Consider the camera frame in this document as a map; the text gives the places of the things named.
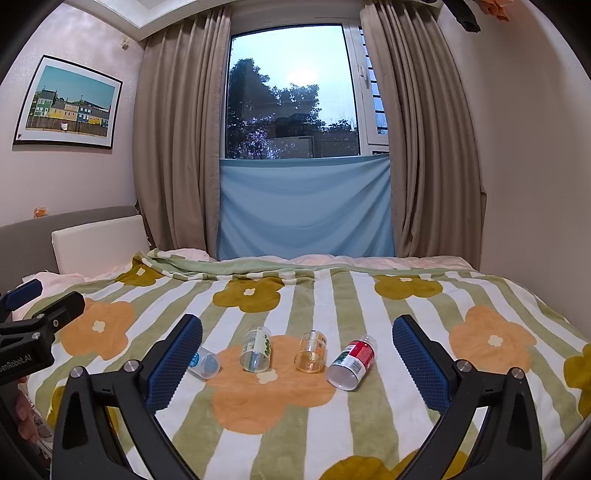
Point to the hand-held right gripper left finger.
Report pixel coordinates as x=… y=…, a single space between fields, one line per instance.
x=174 y=362

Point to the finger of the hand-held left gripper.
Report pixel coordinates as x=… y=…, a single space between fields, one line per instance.
x=25 y=293
x=57 y=311

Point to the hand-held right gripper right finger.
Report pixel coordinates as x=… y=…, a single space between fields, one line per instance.
x=421 y=364

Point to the cup with red label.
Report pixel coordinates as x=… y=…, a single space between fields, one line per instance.
x=353 y=363

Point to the person's left hand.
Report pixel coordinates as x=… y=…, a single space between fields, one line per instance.
x=22 y=413

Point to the small blue-label bottle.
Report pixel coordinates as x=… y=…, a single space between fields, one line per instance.
x=206 y=364

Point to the grey bed headboard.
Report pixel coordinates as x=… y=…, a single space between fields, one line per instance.
x=27 y=247

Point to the white cushion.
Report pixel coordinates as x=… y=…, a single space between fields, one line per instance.
x=99 y=247

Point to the small orange jar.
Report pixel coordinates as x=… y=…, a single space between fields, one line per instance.
x=40 y=212

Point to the floral striped blanket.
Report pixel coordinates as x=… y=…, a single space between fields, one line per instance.
x=351 y=300

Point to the light blue cloth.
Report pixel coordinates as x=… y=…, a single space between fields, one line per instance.
x=304 y=207

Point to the framed picture of houses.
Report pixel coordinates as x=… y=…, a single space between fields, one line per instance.
x=67 y=102

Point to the beige curtain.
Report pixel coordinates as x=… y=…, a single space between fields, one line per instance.
x=422 y=134
x=182 y=134

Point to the window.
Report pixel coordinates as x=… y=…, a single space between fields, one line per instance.
x=300 y=92

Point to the orange artificial flower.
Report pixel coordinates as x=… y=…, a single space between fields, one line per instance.
x=496 y=8

